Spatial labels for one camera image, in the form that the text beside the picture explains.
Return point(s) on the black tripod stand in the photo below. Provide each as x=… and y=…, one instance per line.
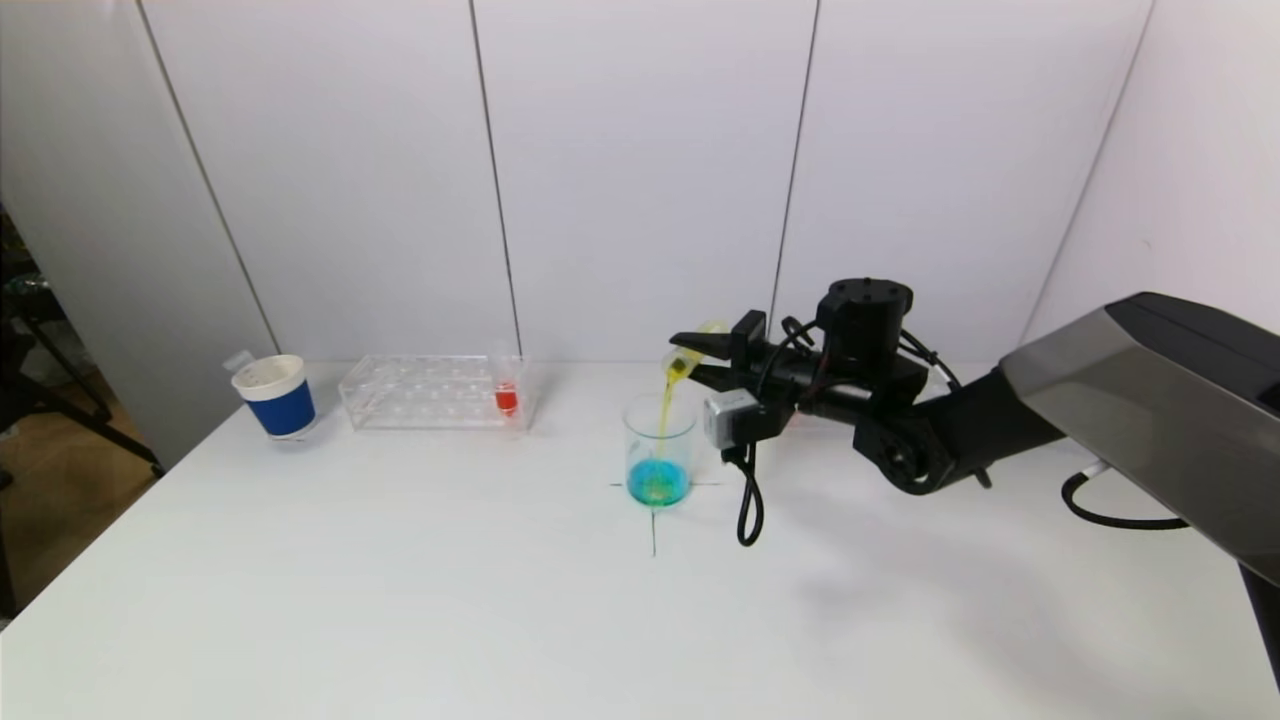
x=10, y=350

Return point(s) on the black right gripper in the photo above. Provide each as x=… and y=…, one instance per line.
x=748, y=345

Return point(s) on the clear glass beaker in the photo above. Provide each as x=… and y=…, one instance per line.
x=658, y=470

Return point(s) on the test tube with red liquid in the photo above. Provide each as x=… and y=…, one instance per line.
x=506, y=400

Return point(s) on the clear acrylic test tube rack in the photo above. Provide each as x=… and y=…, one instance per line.
x=430, y=395

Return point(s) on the white paper cup blue sleeve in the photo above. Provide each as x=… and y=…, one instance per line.
x=280, y=410

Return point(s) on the test tube with blue liquid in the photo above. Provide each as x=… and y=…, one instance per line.
x=238, y=361

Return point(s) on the test tube with yellow liquid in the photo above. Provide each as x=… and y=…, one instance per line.
x=695, y=350

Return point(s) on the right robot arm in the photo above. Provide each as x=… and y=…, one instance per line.
x=1100, y=400

